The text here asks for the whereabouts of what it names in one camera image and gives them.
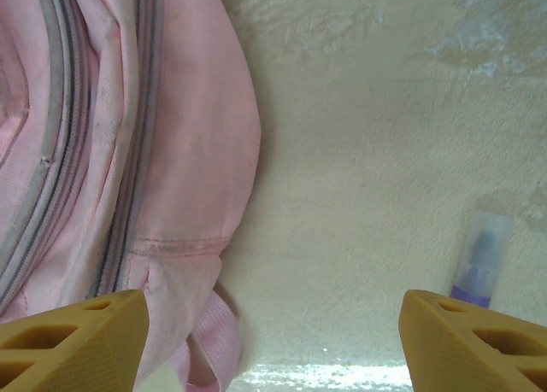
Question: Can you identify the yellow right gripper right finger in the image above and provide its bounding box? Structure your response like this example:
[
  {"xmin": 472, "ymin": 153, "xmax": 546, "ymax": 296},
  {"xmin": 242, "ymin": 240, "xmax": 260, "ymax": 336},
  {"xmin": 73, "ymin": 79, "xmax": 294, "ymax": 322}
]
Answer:
[{"xmin": 397, "ymin": 289, "xmax": 547, "ymax": 392}]

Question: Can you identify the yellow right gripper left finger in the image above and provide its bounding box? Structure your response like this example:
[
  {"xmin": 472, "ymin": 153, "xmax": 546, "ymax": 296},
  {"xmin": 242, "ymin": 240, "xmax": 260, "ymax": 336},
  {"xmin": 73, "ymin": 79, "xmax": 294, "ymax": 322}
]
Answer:
[{"xmin": 0, "ymin": 290, "xmax": 150, "ymax": 392}]

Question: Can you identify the purple pen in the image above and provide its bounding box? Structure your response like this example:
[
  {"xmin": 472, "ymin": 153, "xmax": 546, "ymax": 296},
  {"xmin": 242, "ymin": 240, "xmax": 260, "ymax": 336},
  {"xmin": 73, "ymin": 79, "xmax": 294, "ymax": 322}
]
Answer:
[{"xmin": 450, "ymin": 210, "xmax": 514, "ymax": 307}]

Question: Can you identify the pink student backpack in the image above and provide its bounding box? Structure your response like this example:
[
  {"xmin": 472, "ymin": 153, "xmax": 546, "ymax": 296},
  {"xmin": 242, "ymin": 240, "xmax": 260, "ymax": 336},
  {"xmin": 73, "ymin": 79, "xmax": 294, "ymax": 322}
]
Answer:
[{"xmin": 0, "ymin": 0, "xmax": 262, "ymax": 389}]

